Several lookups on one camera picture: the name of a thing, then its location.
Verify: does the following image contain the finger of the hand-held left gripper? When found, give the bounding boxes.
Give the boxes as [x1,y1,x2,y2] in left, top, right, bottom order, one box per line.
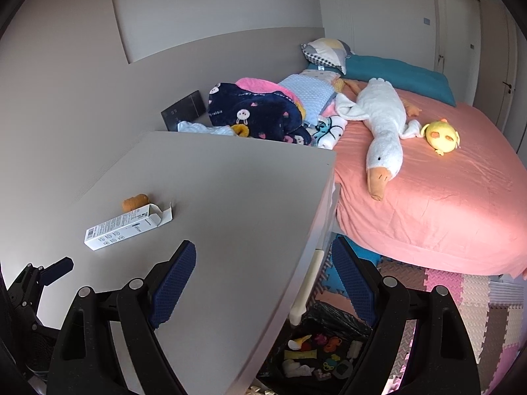
[40,257,75,286]

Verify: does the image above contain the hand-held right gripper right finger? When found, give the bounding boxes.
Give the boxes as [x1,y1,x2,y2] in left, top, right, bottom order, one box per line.
[331,236,481,395]

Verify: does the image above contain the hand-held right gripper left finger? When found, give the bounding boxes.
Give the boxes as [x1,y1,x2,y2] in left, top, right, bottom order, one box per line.
[46,240,197,395]

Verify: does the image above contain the black trash bin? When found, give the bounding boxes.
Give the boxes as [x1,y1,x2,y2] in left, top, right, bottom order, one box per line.
[256,301,374,395]

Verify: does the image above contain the white desk leg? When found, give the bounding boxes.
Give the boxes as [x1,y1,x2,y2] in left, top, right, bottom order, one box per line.
[289,249,327,327]

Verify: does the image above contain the white cardboard box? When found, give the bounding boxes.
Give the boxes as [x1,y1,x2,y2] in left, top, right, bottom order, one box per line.
[84,202,173,252]

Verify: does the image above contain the orange plush piece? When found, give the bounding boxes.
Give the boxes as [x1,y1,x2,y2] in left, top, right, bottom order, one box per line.
[122,192,149,212]

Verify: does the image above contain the crumpled white tissue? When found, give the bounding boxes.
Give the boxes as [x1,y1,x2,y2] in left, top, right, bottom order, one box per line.
[283,359,316,378]

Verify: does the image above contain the pink bed sheet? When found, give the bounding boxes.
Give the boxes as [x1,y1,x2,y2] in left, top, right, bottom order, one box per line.
[332,91,527,279]

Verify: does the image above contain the foam puzzle floor mats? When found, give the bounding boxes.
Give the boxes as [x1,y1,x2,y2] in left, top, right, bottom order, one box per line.
[311,247,527,395]

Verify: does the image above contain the white printed cloth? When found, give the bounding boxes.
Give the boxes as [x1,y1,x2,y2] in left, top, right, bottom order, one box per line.
[310,114,347,151]

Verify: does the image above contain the white goose plush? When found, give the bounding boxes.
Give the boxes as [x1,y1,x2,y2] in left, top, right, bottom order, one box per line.
[335,78,423,202]

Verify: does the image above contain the light blue small cloth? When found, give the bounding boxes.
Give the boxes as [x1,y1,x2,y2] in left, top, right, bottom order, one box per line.
[177,121,234,137]

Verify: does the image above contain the yellow chick plush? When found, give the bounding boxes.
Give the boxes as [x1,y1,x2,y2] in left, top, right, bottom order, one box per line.
[419,118,461,156]

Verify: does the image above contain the black digital clock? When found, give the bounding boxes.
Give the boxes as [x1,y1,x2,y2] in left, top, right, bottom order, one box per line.
[160,89,207,131]

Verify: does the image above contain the navy rabbit print blanket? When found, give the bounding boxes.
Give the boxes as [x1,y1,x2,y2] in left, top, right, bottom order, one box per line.
[208,82,314,146]

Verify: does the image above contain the light blue blanket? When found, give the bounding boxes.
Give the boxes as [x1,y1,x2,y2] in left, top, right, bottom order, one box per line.
[277,73,337,126]

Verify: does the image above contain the teal pillow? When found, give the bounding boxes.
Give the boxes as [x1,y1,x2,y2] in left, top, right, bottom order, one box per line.
[344,54,457,107]

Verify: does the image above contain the pink cloth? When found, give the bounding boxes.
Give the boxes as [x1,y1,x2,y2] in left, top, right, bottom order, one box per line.
[235,77,286,96]

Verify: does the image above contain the patterned grey yellow pillow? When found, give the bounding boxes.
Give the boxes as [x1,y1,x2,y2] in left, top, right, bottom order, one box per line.
[300,38,355,74]

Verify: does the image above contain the white door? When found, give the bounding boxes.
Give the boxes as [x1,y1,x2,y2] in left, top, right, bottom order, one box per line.
[429,0,483,75]

